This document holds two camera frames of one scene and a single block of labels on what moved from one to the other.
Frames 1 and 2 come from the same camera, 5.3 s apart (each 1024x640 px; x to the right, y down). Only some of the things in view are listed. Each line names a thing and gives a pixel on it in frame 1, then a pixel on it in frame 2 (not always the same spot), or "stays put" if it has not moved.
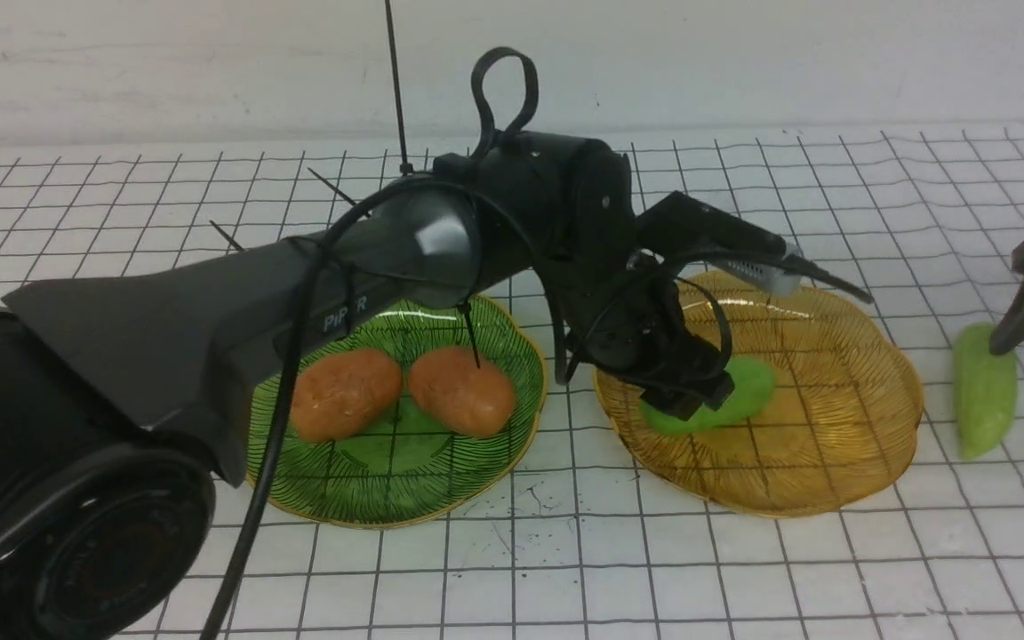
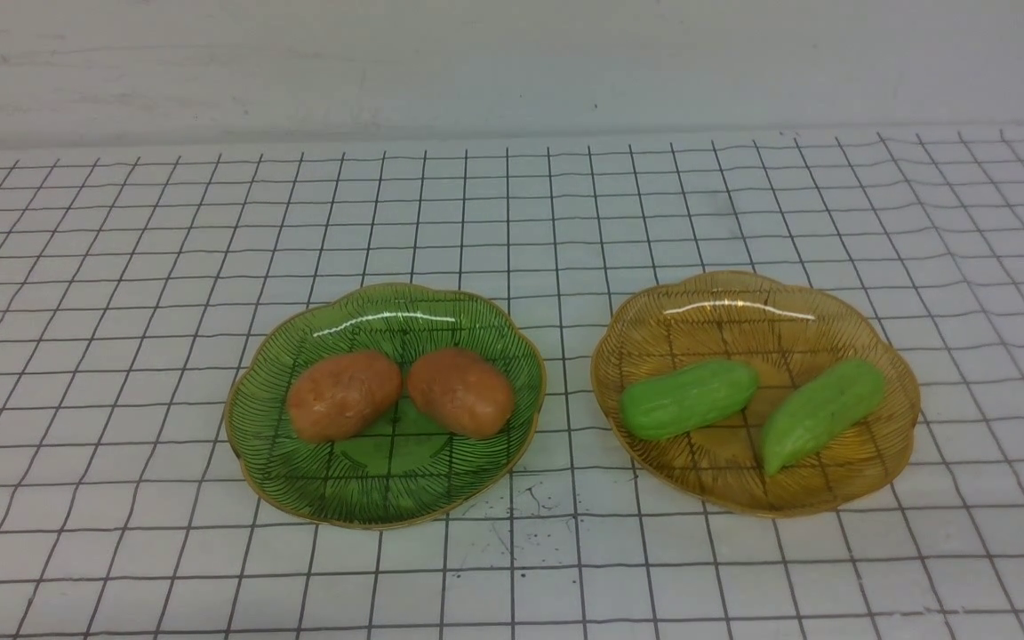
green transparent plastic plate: x=412 y=467 stays put
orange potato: x=337 y=394 stays put
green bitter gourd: x=985 y=386 -> x=809 y=406
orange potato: x=463 y=390 stays put
